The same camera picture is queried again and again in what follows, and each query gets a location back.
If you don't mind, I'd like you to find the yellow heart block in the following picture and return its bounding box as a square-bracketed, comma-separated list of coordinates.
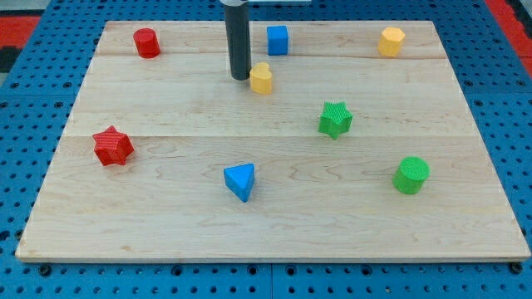
[249, 62, 273, 95]

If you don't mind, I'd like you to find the green star block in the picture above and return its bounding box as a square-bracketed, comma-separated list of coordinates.
[318, 101, 352, 140]

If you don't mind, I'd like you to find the red star block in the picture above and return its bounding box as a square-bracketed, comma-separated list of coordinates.
[92, 125, 134, 166]

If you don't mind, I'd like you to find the blue triangle block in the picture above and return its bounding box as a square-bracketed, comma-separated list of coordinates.
[223, 164, 255, 203]

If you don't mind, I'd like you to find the light wooden board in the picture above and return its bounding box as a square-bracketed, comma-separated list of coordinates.
[16, 21, 530, 263]

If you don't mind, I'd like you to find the blue cube block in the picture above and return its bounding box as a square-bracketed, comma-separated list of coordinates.
[267, 25, 289, 56]

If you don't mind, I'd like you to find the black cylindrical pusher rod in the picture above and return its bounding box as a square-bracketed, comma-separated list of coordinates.
[222, 0, 251, 81]

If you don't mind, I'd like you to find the green cylinder block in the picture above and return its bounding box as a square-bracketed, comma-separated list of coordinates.
[392, 156, 431, 194]

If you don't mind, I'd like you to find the red cylinder block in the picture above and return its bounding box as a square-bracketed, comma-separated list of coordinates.
[133, 27, 160, 58]

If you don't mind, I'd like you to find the yellow hexagon block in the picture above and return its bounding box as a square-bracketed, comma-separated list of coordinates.
[377, 27, 406, 57]

